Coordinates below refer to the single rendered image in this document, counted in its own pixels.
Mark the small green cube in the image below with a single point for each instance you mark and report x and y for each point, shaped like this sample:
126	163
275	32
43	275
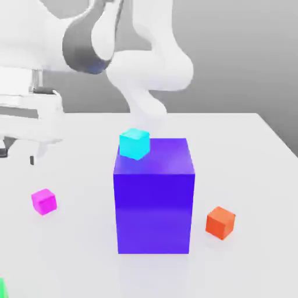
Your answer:
2	289

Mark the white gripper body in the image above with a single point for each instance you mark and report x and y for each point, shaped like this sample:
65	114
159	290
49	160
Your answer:
28	126

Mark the large purple box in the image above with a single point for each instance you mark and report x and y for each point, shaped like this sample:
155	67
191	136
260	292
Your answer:
153	209

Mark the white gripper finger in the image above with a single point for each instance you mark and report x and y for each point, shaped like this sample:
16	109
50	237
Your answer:
4	151
41	150

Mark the small magenta cube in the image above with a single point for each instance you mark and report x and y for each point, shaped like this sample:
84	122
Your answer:
44	202

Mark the small orange cube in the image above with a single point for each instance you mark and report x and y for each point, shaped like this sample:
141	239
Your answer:
220	223

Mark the small cyan cube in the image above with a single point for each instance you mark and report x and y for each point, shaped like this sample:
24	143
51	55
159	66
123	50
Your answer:
134	143

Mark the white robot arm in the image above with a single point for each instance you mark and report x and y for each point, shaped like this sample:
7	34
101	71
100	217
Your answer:
149	69

